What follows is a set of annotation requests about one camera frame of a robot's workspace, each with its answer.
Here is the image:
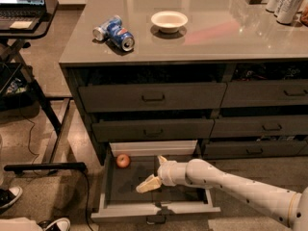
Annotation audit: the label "bottom right grey drawer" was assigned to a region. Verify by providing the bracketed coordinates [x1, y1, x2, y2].
[204, 141, 307, 160]

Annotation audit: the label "black laptop stand desk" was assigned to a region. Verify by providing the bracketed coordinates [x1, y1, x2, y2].
[0, 0, 87, 175]

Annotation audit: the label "black floor cable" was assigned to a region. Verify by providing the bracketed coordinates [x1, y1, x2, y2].
[17, 106, 95, 231]

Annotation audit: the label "white paper bowl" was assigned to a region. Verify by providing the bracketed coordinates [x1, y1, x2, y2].
[151, 11, 188, 34]

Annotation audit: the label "black white sneaker upper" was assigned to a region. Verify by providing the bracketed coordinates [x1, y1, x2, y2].
[0, 186, 23, 209]

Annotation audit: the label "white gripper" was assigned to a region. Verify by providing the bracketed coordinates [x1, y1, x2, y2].
[136, 155, 187, 193]

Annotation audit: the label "black white sneaker lower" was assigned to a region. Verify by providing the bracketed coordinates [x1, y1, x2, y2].
[38, 218, 70, 231]

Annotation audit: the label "blue pepsi can rear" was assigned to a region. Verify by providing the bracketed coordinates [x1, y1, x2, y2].
[92, 14, 122, 41]

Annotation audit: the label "red apple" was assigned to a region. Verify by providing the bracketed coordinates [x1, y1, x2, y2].
[115, 154, 131, 168]

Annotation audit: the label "person knee light trousers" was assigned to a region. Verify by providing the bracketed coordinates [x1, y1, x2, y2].
[0, 218, 42, 231]

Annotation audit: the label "middle left grey drawer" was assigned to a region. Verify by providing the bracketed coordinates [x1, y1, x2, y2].
[92, 118, 214, 142]

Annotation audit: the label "top right grey drawer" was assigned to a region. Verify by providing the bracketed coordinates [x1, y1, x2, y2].
[221, 80, 308, 108]

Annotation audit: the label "yellow sticky note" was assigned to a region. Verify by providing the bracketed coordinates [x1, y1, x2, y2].
[10, 21, 33, 29]

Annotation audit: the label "open bottom left drawer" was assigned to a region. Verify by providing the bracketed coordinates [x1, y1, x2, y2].
[91, 140, 220, 224]

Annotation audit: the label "grey counter cabinet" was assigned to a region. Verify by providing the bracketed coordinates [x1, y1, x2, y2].
[60, 0, 308, 160]

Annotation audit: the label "top left grey drawer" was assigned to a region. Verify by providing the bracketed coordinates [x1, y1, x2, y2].
[78, 83, 226, 113]

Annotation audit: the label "blue pepsi can front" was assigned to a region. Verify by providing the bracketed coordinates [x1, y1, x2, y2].
[108, 24, 135, 52]

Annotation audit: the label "white can front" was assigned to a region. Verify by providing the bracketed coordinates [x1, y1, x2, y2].
[276, 0, 303, 25]

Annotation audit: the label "black white sneaker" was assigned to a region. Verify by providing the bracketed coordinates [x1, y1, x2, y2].
[38, 218, 70, 231]
[0, 186, 23, 209]

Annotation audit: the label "open laptop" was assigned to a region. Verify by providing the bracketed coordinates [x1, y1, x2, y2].
[0, 0, 46, 32]

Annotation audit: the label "blue pepsi can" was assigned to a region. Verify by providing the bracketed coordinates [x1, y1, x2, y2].
[108, 24, 135, 52]
[92, 14, 122, 41]

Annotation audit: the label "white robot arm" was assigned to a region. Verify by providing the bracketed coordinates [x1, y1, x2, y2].
[136, 156, 308, 231]

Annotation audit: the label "middle right grey drawer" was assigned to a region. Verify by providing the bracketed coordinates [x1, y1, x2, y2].
[211, 115, 308, 138]

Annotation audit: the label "grey drawer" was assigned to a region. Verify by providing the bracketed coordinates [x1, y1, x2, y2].
[221, 80, 308, 108]
[92, 118, 214, 142]
[78, 83, 226, 113]
[211, 115, 308, 138]
[204, 141, 307, 160]

